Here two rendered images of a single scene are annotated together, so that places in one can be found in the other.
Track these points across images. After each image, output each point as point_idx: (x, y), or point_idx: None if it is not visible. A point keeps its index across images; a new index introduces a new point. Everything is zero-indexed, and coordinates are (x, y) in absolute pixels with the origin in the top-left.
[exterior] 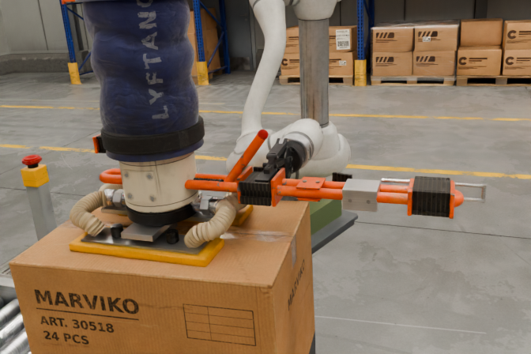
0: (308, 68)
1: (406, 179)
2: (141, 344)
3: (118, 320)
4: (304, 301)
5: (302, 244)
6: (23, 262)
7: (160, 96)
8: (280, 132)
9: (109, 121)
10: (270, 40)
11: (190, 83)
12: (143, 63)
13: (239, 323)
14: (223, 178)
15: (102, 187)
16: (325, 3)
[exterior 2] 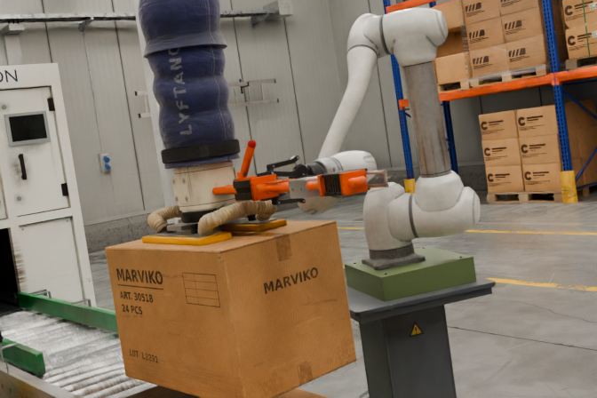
0: (413, 114)
1: None
2: (166, 312)
3: (154, 290)
4: (317, 309)
5: (310, 251)
6: (111, 247)
7: (187, 117)
8: None
9: (162, 139)
10: (348, 85)
11: (216, 110)
12: (173, 94)
13: (210, 287)
14: None
15: None
16: (416, 48)
